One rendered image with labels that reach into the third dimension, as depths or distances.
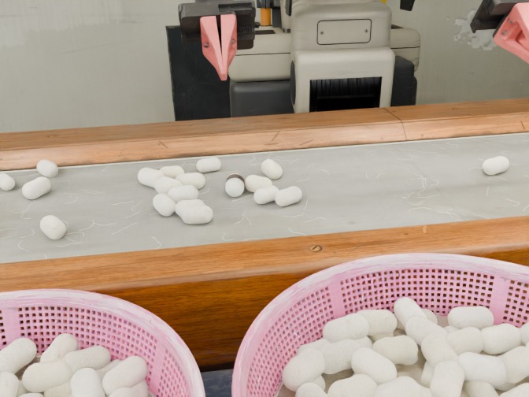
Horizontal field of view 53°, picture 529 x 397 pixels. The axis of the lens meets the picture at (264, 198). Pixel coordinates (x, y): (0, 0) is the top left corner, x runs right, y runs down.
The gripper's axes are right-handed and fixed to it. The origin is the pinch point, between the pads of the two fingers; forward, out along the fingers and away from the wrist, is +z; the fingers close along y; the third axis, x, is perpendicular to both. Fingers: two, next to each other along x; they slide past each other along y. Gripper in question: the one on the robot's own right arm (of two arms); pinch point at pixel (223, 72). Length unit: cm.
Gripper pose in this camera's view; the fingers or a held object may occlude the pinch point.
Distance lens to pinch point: 70.6
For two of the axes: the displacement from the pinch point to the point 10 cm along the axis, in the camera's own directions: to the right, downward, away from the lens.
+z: 1.2, 8.9, -4.4
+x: -0.4, 4.4, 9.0
